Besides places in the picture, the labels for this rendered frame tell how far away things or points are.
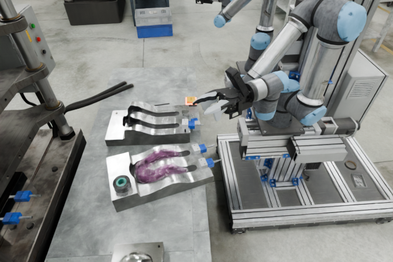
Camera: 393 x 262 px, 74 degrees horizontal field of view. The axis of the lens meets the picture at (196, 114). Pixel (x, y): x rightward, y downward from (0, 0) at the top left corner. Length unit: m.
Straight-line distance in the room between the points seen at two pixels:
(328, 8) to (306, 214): 1.49
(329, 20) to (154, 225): 1.10
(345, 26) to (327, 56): 0.14
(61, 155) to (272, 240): 1.58
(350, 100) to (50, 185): 1.70
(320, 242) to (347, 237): 0.22
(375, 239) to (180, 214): 1.63
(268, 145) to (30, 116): 1.31
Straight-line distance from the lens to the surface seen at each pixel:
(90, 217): 1.41
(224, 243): 2.14
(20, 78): 1.50
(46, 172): 1.69
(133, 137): 1.56
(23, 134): 1.56
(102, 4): 5.30
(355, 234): 2.47
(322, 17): 1.06
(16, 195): 1.48
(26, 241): 1.50
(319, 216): 2.14
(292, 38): 1.10
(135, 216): 1.35
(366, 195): 2.43
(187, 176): 1.36
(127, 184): 1.27
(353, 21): 1.04
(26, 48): 1.48
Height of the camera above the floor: 1.98
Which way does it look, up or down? 42 degrees down
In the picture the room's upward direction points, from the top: straight up
